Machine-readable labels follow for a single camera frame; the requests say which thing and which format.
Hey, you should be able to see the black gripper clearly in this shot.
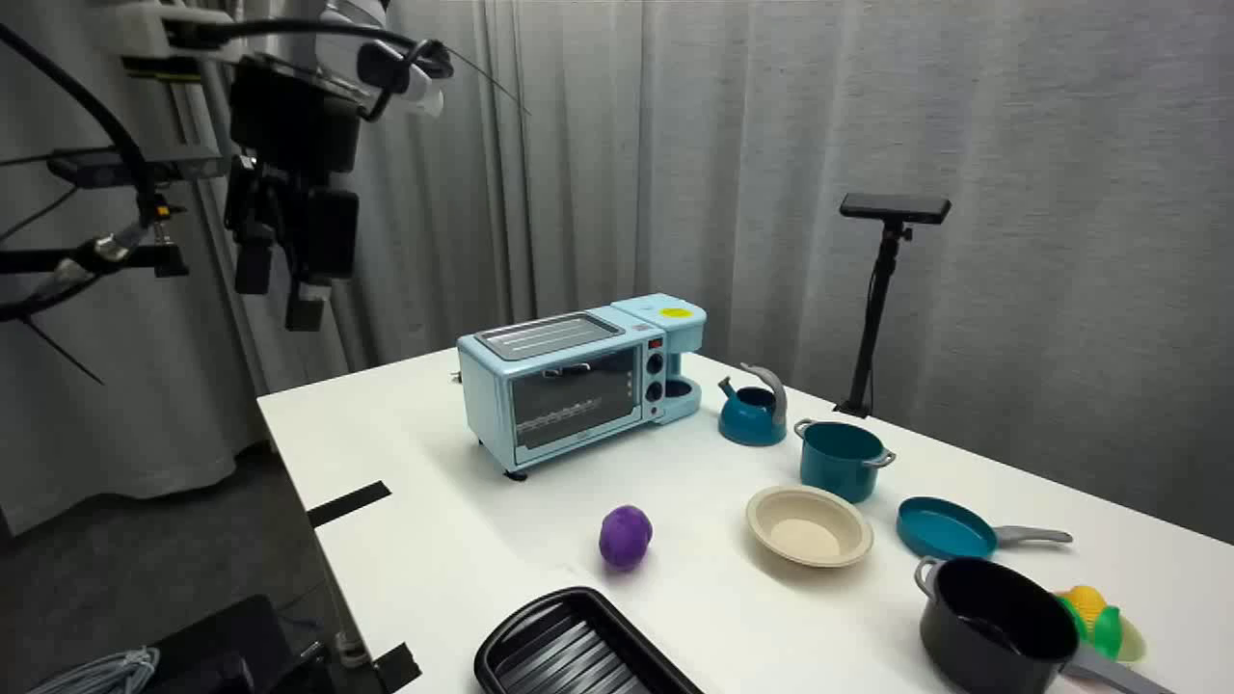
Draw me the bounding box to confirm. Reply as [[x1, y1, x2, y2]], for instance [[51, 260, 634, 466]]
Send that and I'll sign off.
[[225, 53, 365, 336]]

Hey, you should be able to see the purple plushy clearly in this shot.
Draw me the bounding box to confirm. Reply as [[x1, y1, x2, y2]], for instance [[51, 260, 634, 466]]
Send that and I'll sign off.
[[594, 501, 657, 574]]

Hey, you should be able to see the beige bowl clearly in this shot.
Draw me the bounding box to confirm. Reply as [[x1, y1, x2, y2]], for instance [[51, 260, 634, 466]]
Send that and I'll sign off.
[[742, 481, 879, 574]]

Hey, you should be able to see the black tape strip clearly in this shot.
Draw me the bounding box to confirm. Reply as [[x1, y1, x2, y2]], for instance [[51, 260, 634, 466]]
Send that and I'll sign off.
[[369, 639, 423, 694], [306, 477, 395, 531]]

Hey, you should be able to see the light blue toaster oven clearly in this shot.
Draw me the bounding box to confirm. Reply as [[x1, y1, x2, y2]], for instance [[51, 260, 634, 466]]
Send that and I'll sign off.
[[455, 288, 711, 481]]

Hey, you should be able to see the grey plastic bag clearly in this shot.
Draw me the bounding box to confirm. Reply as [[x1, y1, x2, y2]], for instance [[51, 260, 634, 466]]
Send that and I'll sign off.
[[31, 646, 167, 694]]

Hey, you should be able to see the teal kettle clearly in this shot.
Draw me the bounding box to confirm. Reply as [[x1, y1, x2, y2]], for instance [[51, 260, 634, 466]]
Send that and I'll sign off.
[[715, 360, 789, 453]]

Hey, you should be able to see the black grill tray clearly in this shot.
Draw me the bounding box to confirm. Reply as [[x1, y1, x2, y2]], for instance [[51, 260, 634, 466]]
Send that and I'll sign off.
[[470, 583, 707, 694]]

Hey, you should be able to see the teal pot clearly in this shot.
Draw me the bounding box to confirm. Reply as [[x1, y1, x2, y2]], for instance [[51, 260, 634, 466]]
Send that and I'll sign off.
[[789, 417, 897, 506]]

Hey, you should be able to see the teal frying pan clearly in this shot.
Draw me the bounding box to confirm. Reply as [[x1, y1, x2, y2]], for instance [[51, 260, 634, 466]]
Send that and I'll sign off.
[[893, 495, 1077, 564]]

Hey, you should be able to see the black pot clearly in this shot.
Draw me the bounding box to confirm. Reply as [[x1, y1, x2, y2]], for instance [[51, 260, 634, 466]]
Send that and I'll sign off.
[[909, 555, 1172, 694]]

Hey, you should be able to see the yellow green toy vegetable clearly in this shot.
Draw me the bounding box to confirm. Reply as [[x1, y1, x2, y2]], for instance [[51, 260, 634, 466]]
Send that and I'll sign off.
[[1052, 583, 1149, 668]]

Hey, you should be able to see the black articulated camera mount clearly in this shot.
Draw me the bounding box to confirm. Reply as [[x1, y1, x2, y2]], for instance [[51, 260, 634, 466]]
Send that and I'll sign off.
[[0, 181, 192, 326]]

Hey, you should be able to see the black stereo camera bar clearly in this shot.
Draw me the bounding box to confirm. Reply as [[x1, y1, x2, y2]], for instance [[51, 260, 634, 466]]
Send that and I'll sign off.
[[41, 147, 233, 184], [836, 190, 955, 229]]

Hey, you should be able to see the black camera stand pole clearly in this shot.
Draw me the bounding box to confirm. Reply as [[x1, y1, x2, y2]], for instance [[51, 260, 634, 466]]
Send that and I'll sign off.
[[833, 220, 917, 420]]

